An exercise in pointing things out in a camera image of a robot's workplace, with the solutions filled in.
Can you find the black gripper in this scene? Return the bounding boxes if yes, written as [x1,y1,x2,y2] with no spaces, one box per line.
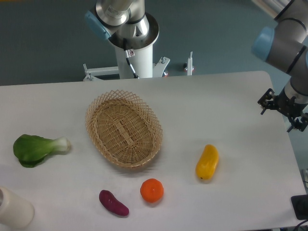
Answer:
[257,88,308,132]

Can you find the yellow mango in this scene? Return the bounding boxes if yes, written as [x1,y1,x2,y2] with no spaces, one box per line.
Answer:
[195,144,219,180]

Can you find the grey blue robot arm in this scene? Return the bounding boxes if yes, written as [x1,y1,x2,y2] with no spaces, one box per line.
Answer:
[85,0,308,131]

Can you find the black device at edge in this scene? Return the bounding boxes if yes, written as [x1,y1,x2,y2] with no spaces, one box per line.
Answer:
[291,194,308,220]

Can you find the orange tangerine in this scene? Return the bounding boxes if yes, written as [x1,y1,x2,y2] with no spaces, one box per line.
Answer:
[140,179,164,203]

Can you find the woven wicker basket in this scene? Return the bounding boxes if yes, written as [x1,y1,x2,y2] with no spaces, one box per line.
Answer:
[85,90,163,168]

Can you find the purple sweet potato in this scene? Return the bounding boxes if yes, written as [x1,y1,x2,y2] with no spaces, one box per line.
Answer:
[99,190,129,217]

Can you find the green bok choy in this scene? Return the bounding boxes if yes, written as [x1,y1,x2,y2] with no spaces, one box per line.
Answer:
[13,134,71,168]

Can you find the white cylindrical bottle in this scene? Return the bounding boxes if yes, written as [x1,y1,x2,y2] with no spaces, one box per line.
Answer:
[0,186,35,229]

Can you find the white table leg bracket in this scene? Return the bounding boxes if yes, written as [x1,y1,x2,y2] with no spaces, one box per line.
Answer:
[184,51,194,76]

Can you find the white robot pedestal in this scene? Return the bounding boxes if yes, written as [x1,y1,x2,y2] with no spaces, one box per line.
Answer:
[82,13,171,81]

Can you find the black cable on pedestal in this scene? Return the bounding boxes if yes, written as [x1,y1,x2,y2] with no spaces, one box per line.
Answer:
[122,38,140,79]

